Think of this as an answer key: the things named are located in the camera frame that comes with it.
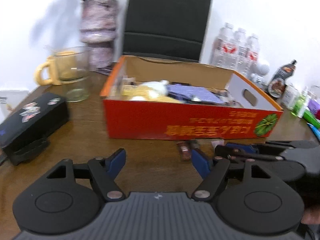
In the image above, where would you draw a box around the purple drawstring pouch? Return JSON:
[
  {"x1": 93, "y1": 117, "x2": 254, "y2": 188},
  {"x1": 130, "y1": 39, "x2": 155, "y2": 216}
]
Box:
[{"x1": 166, "y1": 85, "x2": 224, "y2": 105}]

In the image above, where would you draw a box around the yellow white plush toy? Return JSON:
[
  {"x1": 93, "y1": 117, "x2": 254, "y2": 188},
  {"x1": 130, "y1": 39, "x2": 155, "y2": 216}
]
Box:
[{"x1": 128, "y1": 80, "x2": 182, "y2": 103}]

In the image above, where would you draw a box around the person's right hand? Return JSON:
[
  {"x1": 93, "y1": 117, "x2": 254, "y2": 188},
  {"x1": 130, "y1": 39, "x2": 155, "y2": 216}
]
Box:
[{"x1": 301, "y1": 207, "x2": 320, "y2": 225}]

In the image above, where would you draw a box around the white blue tube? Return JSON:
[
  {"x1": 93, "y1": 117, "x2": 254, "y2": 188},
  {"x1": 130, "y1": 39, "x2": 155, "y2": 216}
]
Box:
[{"x1": 308, "y1": 123, "x2": 320, "y2": 142}]

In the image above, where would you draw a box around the green box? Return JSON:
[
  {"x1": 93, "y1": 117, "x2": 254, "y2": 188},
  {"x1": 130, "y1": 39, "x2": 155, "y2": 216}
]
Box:
[{"x1": 303, "y1": 109, "x2": 320, "y2": 129}]

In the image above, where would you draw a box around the brown candy wrapper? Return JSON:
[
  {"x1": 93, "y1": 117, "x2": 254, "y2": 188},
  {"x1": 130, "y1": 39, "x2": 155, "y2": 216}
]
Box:
[{"x1": 177, "y1": 141, "x2": 191, "y2": 161}]

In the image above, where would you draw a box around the green sanitizer bottle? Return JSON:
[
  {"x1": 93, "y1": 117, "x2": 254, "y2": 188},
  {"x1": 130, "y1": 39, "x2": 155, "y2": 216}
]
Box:
[{"x1": 291, "y1": 86, "x2": 308, "y2": 116}]

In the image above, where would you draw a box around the white wipes container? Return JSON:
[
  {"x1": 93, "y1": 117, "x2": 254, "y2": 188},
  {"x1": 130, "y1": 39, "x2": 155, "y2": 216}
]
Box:
[{"x1": 281, "y1": 84, "x2": 299, "y2": 110}]

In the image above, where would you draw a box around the black sauce pouch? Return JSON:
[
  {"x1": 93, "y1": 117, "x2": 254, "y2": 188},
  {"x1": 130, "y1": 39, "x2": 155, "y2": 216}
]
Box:
[{"x1": 265, "y1": 60, "x2": 297, "y2": 101}]

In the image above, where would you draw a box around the white robot figurine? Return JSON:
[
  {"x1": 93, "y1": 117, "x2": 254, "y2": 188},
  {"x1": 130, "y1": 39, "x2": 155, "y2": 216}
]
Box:
[{"x1": 250, "y1": 64, "x2": 270, "y2": 88}]

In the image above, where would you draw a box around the red cardboard box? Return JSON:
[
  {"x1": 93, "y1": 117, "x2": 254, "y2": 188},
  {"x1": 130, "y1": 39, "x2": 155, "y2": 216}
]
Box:
[{"x1": 100, "y1": 56, "x2": 283, "y2": 140}]

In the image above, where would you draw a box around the black case with stickers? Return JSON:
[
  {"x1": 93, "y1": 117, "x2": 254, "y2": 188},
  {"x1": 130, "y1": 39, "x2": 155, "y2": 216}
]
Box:
[{"x1": 1, "y1": 92, "x2": 69, "y2": 166}]

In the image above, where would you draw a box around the right water bottle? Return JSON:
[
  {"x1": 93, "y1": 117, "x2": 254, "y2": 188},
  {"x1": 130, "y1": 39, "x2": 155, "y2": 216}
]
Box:
[{"x1": 241, "y1": 34, "x2": 259, "y2": 79}]

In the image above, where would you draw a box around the water bottle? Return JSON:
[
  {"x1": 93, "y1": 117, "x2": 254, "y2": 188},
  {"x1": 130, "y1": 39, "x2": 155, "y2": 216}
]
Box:
[
  {"x1": 241, "y1": 34, "x2": 259, "y2": 79},
  {"x1": 210, "y1": 23, "x2": 233, "y2": 67},
  {"x1": 228, "y1": 28, "x2": 246, "y2": 70}
]

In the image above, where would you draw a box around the left water bottle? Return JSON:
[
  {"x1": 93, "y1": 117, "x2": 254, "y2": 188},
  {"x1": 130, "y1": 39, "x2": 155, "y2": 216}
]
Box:
[{"x1": 210, "y1": 23, "x2": 233, "y2": 67}]

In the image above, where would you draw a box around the clear glass cup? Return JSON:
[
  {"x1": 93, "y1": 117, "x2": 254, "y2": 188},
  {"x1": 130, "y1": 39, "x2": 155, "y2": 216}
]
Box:
[{"x1": 54, "y1": 47, "x2": 89, "y2": 102}]

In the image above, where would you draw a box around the yellow ceramic mug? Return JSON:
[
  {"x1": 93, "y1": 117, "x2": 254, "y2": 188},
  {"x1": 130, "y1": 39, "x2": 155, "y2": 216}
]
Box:
[{"x1": 34, "y1": 51, "x2": 76, "y2": 86}]

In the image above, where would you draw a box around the middle water bottle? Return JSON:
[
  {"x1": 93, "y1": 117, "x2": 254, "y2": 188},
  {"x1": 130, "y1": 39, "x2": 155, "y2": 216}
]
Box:
[{"x1": 228, "y1": 28, "x2": 246, "y2": 70}]

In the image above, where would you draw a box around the black paper bag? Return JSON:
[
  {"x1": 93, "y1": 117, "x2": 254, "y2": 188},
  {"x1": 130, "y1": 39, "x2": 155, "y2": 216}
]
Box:
[{"x1": 123, "y1": 0, "x2": 211, "y2": 62}]

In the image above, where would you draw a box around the purple textured vase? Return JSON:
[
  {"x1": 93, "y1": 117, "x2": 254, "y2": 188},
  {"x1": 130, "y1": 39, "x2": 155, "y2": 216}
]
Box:
[{"x1": 80, "y1": 0, "x2": 118, "y2": 71}]

